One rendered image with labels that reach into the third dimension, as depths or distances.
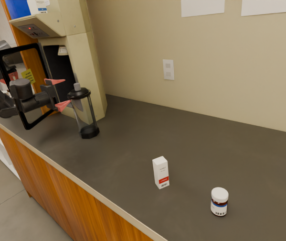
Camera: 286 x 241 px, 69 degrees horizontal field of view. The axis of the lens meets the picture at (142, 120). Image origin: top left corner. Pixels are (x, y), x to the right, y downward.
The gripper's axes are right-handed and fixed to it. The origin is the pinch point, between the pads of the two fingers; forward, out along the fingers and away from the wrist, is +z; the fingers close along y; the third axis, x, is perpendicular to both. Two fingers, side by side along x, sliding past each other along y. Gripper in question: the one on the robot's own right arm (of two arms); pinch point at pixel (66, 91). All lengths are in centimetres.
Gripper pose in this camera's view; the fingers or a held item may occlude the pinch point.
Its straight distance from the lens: 100.6
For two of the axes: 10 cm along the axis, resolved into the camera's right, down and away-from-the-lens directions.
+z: 6.5, -4.0, 6.5
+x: -7.5, -2.1, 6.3
